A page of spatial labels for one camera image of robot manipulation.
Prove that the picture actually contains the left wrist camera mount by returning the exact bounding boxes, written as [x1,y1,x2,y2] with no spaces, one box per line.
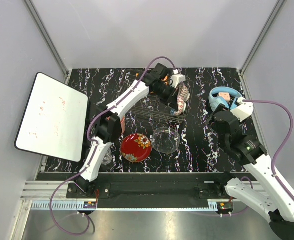
[171,74,186,88]

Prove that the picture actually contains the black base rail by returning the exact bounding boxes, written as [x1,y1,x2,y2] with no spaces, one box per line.
[36,171,260,210]

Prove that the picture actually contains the light blue headphones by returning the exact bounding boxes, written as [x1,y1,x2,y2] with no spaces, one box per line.
[208,86,243,111]

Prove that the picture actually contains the pink plastic cup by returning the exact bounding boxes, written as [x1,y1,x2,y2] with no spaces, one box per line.
[120,116,125,134]

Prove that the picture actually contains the wire dish rack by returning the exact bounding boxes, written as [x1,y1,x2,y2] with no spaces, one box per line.
[120,69,194,123]

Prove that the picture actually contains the clear glass cup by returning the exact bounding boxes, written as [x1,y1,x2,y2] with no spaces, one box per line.
[102,149,113,166]

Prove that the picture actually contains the beige patterned bowl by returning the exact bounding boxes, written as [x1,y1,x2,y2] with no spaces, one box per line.
[174,83,190,116]

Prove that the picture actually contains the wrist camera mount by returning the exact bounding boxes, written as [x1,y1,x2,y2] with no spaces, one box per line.
[233,97,253,118]
[171,74,186,88]

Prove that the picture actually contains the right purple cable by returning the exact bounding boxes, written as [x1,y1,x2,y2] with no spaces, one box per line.
[194,99,294,217]

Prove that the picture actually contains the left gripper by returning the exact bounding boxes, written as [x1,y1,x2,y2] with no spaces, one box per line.
[153,83,180,112]

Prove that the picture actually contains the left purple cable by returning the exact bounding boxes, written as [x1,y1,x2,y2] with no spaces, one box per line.
[49,56,177,237]

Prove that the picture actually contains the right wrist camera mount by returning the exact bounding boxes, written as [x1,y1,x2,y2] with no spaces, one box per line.
[233,97,253,118]

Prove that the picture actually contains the pink cube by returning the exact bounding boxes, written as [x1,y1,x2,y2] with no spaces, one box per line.
[218,92,230,103]

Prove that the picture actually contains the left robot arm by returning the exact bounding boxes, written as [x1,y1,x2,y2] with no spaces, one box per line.
[69,63,186,198]

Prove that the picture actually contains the red floral plate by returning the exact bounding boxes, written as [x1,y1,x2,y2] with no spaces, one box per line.
[120,133,152,163]

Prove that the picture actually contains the white board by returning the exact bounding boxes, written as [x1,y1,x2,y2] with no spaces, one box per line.
[14,72,88,162]

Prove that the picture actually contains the purple cable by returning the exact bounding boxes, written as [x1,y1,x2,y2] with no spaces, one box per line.
[49,56,177,237]
[194,99,294,217]

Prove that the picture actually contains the clear glass bowl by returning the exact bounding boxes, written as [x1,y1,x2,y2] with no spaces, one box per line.
[150,127,180,154]

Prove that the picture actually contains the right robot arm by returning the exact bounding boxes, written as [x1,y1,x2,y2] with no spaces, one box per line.
[208,97,294,240]

